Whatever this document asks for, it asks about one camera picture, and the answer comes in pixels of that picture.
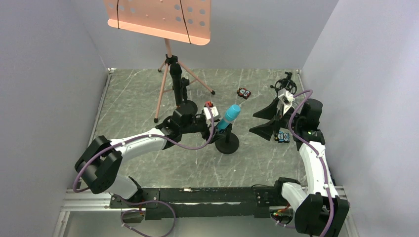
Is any black shock mount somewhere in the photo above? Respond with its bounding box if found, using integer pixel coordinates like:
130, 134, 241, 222
270, 72, 297, 96

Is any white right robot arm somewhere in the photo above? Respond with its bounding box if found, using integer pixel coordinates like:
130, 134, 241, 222
249, 98, 349, 237

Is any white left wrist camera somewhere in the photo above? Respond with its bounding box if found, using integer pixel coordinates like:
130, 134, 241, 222
202, 101, 221, 125

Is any small black mic stand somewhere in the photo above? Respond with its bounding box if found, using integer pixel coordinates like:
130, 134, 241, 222
213, 124, 240, 155

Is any blue owl block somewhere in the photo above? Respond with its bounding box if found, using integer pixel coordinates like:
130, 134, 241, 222
274, 131, 290, 143

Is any pink music stand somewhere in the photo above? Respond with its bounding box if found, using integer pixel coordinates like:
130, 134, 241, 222
103, 0, 215, 122

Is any blue microphone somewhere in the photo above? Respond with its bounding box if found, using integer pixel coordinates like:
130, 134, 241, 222
216, 104, 241, 133

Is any black round-base mic stand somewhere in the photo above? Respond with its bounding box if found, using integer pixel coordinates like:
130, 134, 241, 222
179, 77, 198, 115

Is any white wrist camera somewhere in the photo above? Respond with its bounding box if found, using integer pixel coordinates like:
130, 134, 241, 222
202, 101, 221, 125
278, 88, 294, 115

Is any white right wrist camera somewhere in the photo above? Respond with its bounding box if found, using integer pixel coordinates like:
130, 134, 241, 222
278, 88, 294, 115

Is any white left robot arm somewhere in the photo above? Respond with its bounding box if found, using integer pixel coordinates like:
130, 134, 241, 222
73, 104, 220, 201

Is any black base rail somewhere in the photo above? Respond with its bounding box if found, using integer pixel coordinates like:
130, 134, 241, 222
109, 185, 288, 220

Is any red owl block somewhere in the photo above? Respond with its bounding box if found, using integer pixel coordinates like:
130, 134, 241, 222
236, 87, 251, 100

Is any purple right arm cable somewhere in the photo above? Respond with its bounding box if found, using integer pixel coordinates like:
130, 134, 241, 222
270, 89, 335, 237

